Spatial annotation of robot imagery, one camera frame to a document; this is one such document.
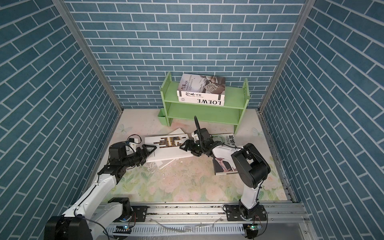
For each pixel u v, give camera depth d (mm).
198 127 785
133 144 763
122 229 722
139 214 734
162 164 872
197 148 805
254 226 712
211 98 829
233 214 737
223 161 887
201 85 847
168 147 864
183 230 702
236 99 900
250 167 488
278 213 754
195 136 873
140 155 721
